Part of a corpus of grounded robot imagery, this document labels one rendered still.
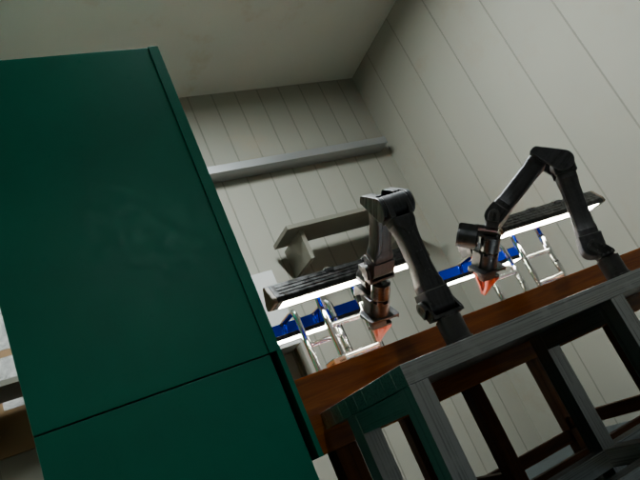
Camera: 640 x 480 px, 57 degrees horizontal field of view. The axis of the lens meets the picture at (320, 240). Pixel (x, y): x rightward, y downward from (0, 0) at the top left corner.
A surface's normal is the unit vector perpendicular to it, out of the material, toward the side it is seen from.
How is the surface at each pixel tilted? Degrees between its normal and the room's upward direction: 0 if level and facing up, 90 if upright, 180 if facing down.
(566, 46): 90
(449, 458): 90
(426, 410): 90
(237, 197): 90
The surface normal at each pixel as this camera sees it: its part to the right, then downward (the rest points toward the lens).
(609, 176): -0.85, 0.22
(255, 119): 0.34, -0.45
